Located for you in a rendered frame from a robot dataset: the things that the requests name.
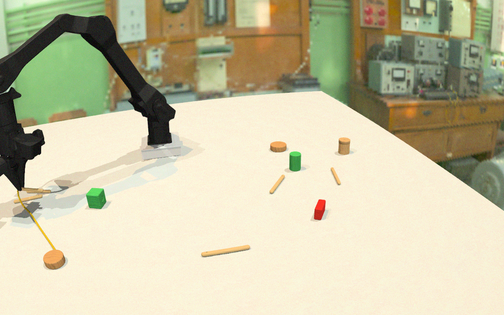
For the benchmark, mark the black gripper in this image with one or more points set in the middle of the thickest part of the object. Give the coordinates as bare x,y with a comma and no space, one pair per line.
12,167

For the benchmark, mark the green wooden block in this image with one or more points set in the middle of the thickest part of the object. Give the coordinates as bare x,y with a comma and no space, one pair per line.
96,198

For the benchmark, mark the green cylinder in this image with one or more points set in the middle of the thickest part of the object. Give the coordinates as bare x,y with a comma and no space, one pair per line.
295,161

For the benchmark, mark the orange flat disc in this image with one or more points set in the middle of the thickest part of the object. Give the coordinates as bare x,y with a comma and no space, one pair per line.
278,146

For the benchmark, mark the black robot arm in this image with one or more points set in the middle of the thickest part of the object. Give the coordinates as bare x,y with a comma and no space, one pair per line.
99,32

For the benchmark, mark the red rectangular block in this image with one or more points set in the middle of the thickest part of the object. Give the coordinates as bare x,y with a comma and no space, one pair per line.
319,209

